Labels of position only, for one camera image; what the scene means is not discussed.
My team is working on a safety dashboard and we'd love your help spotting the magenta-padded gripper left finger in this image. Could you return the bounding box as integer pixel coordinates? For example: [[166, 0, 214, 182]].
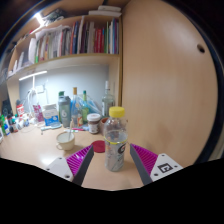
[[45, 144, 95, 187]]

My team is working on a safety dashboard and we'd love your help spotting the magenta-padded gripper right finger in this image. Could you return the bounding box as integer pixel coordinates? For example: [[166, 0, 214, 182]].
[[129, 143, 184, 187]]

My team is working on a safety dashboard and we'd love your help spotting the clear yellow-capped drink bottle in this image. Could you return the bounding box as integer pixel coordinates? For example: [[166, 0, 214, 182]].
[[103, 106, 129, 173]]

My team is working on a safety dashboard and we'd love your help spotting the flat round red coaster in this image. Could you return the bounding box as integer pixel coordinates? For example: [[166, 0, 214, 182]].
[[91, 140, 106, 154]]

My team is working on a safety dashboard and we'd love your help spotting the cream white mug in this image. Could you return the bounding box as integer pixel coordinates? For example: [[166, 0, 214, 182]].
[[55, 130, 76, 151]]

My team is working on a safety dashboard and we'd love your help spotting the white green tube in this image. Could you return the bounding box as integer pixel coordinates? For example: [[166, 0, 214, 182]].
[[70, 127, 88, 133]]

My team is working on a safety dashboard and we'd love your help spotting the white-lidded brown jar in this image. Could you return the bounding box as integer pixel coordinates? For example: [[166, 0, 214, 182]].
[[86, 113, 102, 135]]

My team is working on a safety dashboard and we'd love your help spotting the light blue flat case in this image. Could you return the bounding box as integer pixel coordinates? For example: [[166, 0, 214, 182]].
[[40, 123, 63, 132]]

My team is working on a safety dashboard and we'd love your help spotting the grey green shaker bottle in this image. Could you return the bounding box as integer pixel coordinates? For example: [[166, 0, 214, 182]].
[[57, 90, 72, 128]]

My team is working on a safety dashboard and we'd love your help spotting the blue white carton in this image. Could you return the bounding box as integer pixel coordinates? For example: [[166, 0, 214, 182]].
[[42, 103, 61, 127]]

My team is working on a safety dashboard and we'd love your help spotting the green glass bottle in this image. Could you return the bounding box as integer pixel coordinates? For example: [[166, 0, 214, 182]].
[[81, 90, 90, 124]]

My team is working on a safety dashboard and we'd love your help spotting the pink packet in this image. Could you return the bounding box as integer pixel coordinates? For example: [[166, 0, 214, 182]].
[[32, 104, 45, 124]]

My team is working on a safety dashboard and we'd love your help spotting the tall clear glass bottle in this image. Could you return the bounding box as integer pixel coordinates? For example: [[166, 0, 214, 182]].
[[101, 80, 116, 118]]

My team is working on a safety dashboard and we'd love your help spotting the wooden wardrobe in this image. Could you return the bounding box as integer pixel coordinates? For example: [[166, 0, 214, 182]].
[[120, 0, 219, 168]]

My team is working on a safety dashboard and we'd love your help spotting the red white can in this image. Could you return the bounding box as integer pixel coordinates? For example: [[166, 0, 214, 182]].
[[15, 103, 26, 118]]

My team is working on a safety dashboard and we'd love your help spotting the white desk lamp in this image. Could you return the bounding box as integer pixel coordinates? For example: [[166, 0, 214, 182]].
[[26, 75, 39, 116]]

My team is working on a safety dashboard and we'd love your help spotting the white under-shelf light bar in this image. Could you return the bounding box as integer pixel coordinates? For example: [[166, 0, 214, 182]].
[[18, 70, 48, 82]]

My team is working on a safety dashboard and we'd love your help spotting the wooden shelf unit with books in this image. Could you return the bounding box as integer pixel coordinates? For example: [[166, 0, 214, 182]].
[[6, 4, 123, 81]]

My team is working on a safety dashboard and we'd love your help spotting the white ceiling tube light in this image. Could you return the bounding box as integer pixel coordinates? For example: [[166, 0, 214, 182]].
[[33, 12, 46, 26]]

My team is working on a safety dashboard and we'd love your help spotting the wooden-handled spoon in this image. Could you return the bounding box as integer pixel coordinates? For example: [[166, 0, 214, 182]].
[[68, 119, 74, 141]]

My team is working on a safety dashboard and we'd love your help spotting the white wall socket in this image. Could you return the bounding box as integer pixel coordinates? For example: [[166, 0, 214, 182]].
[[34, 85, 46, 94]]

